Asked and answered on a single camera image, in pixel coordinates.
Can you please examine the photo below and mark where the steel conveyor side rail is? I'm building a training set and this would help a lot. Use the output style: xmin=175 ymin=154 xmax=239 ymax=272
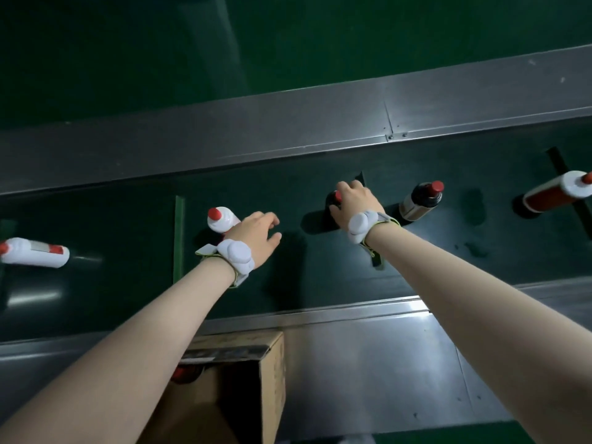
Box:
xmin=0 ymin=43 xmax=592 ymax=197
xmin=0 ymin=276 xmax=592 ymax=441

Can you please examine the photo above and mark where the white bottle red cap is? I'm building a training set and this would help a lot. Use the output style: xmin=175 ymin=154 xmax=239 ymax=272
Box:
xmin=207 ymin=206 xmax=241 ymax=235

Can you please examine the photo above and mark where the person's left forearm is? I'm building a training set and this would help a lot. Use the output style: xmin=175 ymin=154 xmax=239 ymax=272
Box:
xmin=0 ymin=257 xmax=237 ymax=444

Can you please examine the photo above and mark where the person's right forearm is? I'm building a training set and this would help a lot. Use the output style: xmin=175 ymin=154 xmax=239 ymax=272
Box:
xmin=367 ymin=222 xmax=592 ymax=444

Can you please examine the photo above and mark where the green belt cleat strip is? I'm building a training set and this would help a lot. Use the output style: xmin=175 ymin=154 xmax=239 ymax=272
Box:
xmin=172 ymin=195 xmax=186 ymax=286

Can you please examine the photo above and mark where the person's right hand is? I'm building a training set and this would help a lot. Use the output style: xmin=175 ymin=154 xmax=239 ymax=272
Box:
xmin=329 ymin=180 xmax=385 ymax=230

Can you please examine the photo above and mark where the dark green conveyor belt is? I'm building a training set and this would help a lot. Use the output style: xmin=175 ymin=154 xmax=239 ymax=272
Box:
xmin=0 ymin=117 xmax=592 ymax=343

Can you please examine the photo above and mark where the person's left hand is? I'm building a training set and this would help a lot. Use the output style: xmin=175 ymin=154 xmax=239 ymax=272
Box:
xmin=225 ymin=211 xmax=283 ymax=270

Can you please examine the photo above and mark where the white bottle dark red label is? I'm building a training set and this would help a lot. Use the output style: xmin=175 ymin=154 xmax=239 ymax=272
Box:
xmin=522 ymin=170 xmax=592 ymax=214

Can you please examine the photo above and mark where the white wrist tracker green strap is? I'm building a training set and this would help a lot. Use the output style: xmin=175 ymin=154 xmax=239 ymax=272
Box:
xmin=347 ymin=210 xmax=401 ymax=269
xmin=195 ymin=239 xmax=256 ymax=288

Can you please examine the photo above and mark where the red capped bottle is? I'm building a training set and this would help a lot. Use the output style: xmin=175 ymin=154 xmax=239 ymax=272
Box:
xmin=170 ymin=364 xmax=205 ymax=385

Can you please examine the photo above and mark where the brown cardboard box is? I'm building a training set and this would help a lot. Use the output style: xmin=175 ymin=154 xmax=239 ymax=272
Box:
xmin=137 ymin=330 xmax=286 ymax=444

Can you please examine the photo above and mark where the dark bottle red cap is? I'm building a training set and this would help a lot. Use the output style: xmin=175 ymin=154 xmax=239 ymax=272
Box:
xmin=325 ymin=190 xmax=343 ymax=226
xmin=399 ymin=180 xmax=445 ymax=223

